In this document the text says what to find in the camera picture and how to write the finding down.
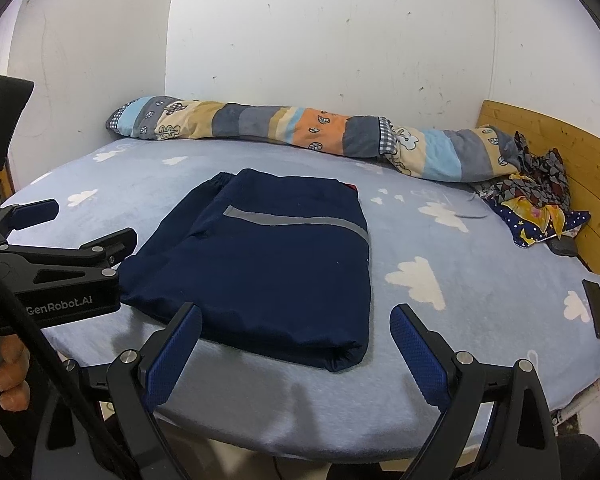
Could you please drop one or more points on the person's left hand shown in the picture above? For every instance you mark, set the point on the person's left hand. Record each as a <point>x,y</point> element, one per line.
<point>14,367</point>

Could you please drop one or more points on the patterned crumpled cloth pile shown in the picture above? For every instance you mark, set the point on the patterned crumpled cloth pile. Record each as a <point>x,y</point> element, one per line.
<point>535,200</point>

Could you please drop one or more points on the black smartphone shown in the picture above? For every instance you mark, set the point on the black smartphone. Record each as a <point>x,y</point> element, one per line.
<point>592,293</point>

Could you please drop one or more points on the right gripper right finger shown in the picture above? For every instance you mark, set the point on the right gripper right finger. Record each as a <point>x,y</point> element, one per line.
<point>519,442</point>

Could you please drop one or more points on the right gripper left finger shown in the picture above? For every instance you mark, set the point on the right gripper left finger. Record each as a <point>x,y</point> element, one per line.
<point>135,382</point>

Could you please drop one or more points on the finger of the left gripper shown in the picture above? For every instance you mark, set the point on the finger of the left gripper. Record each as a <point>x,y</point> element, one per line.
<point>108,250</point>
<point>18,217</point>

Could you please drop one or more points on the small dark grey pouch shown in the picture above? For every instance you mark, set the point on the small dark grey pouch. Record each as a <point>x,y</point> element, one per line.
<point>564,246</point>

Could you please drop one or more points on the navy work jacket red collar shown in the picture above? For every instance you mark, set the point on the navy work jacket red collar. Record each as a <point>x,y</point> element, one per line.
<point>278,266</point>

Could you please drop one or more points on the striped patchwork rolled quilt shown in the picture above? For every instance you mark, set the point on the striped patchwork rolled quilt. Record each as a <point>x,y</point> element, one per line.
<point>465,155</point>

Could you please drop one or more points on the wooden headboard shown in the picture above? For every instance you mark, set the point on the wooden headboard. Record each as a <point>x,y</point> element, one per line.
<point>580,152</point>

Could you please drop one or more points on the light blue cloud bedsheet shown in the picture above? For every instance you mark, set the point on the light blue cloud bedsheet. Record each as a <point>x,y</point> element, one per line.
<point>433,246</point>

